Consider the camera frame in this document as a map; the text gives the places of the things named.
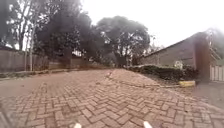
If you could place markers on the red brick path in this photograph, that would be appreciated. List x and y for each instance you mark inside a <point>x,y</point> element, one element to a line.
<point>113,103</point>

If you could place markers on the dark green hedge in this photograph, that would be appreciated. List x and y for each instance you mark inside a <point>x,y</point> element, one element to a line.
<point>163,71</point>

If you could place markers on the group of dark trees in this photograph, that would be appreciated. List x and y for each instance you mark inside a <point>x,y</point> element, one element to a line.
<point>66,30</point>

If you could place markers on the red brick road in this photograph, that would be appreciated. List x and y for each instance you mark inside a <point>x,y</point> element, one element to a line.
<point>50,80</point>

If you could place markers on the robot's own part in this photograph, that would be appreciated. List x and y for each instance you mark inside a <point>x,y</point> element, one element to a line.
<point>77,125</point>
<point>147,125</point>

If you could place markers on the yellow painted kerb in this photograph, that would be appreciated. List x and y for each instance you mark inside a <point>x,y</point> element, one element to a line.
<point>187,83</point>

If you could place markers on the brown gate pillar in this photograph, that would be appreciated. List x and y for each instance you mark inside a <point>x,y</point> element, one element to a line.
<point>202,56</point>

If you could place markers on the grass verge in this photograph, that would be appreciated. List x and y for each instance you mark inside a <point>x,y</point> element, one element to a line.
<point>20,74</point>

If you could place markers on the pale barred gate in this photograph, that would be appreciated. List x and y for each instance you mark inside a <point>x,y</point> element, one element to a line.
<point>217,73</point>

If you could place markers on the grey boundary wall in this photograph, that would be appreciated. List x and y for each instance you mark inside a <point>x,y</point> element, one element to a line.
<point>173,53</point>

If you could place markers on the brown boundary wall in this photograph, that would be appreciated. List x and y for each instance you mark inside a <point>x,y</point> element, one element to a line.
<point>13,60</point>

